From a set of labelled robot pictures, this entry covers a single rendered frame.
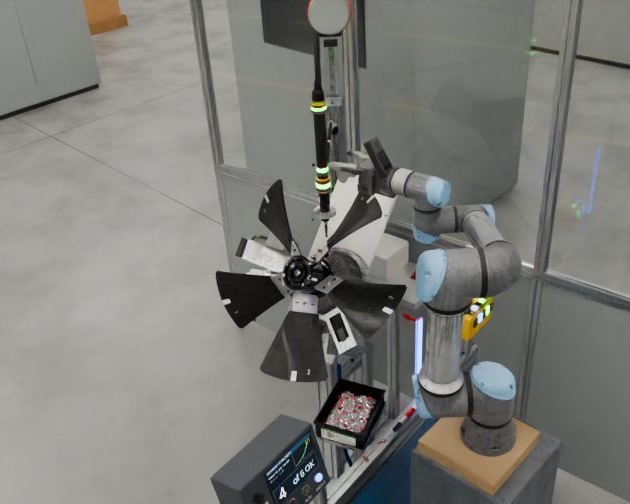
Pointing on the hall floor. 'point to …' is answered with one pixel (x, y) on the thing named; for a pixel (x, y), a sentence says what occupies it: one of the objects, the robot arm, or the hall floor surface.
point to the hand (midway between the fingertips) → (339, 157)
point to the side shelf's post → (393, 363)
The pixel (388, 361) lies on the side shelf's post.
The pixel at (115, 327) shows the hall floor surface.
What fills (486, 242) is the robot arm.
